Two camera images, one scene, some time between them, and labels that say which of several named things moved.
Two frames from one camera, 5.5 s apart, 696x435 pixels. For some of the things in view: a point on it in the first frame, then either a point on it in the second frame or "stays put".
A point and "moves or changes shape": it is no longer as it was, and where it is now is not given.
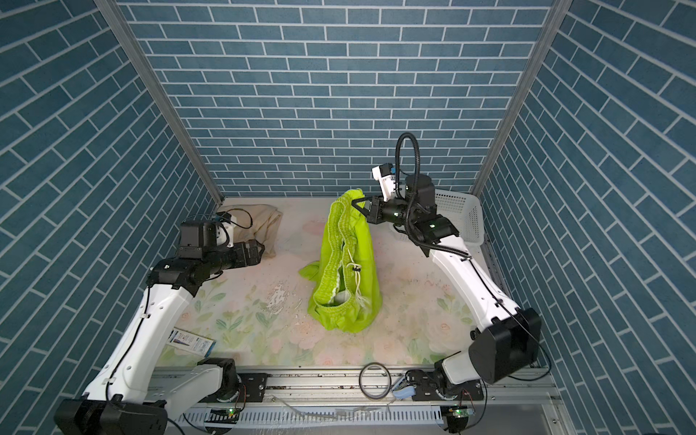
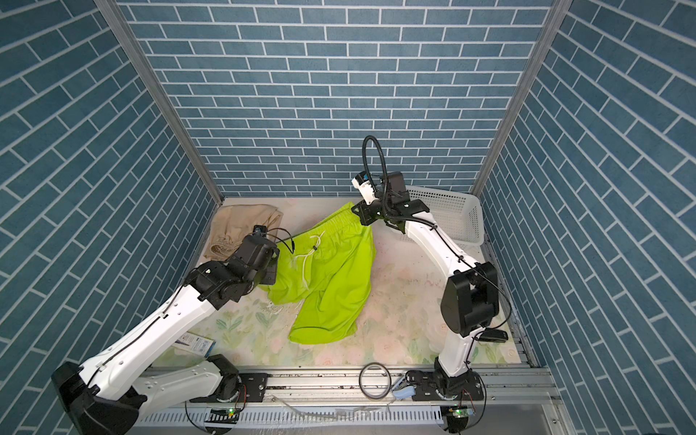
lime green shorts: [346, 288] moves or changes shape
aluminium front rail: [381, 392] stays put
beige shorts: [256, 222] stays put
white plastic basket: [465, 212] stays put
